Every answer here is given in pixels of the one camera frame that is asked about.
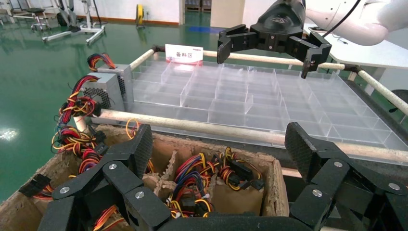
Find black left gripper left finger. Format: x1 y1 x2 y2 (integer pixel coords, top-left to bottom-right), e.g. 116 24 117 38
38 123 173 231

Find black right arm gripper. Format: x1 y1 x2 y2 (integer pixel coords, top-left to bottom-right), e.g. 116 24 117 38
217 0 332 79

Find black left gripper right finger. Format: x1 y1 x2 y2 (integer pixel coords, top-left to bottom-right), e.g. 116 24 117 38
284 122 408 231

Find long white rack pipe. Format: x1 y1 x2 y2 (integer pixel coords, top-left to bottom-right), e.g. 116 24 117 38
202 50 346 71
91 109 408 164

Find clear acrylic divided tray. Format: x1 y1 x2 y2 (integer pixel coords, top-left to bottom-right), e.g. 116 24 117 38
124 59 408 167

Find beige door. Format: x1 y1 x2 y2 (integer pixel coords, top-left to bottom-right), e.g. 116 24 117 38
210 0 246 29

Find blue floor mat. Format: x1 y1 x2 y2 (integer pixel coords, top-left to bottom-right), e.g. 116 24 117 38
188 26 230 35

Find white table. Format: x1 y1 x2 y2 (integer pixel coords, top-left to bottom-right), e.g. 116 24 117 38
304 24 408 96

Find white sign with red print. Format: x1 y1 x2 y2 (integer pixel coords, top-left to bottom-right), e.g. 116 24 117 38
165 44 204 66

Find grey mesh power supply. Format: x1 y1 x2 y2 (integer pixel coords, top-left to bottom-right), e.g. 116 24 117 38
81 72 126 112

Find brown cardboard box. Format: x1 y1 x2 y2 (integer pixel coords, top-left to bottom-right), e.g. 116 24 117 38
0 122 291 231

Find short white rack pipe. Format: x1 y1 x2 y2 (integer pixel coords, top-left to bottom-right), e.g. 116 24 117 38
129 48 157 71

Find yellow floor fan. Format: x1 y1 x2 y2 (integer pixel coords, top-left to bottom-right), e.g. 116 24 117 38
135 3 146 29

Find white wheeled equipment stand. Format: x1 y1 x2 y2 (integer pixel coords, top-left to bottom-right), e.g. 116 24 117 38
42 0 106 45

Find black seat metal chair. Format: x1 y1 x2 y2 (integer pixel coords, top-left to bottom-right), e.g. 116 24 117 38
13 7 51 32

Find white upright rack post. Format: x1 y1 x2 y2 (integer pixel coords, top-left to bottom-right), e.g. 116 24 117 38
73 115 89 133

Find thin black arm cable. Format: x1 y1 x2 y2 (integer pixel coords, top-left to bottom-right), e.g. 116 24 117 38
323 0 363 37

